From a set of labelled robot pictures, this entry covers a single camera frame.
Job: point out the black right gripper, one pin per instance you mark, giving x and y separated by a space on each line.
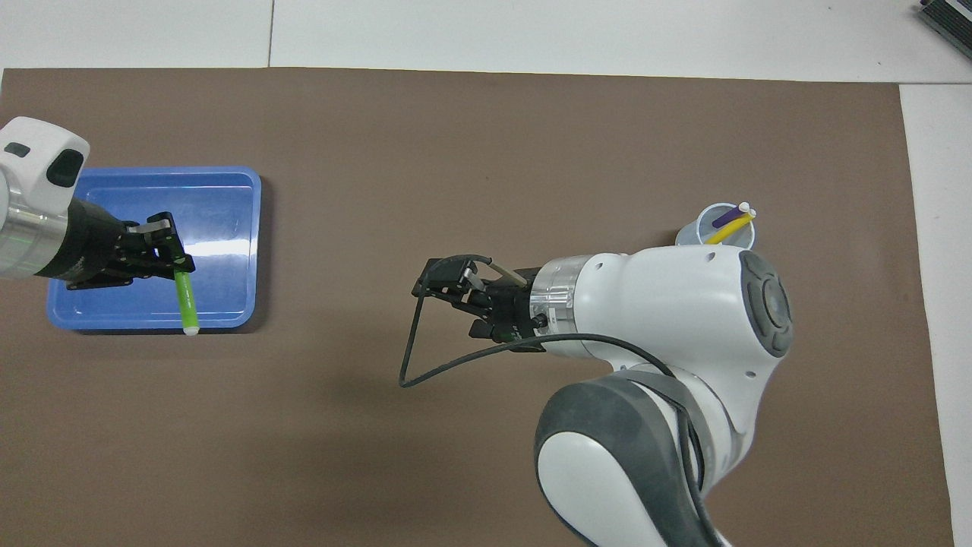
512 308

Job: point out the green highlighter pen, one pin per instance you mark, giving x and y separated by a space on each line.
186 304

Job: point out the blue plastic tray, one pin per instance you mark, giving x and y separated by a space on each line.
228 296

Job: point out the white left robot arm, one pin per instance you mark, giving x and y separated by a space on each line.
30 197

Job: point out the purple highlighter pen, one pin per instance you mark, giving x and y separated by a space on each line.
725 219

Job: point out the grey ribbed device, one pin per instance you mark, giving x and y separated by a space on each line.
949 19

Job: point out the pale blue plastic cup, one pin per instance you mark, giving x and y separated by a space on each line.
695 234

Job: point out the yellow highlighter pen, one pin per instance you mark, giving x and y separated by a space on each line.
729 229

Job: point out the brown table mat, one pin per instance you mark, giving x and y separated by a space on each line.
304 456

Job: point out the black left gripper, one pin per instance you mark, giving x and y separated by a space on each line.
95 247

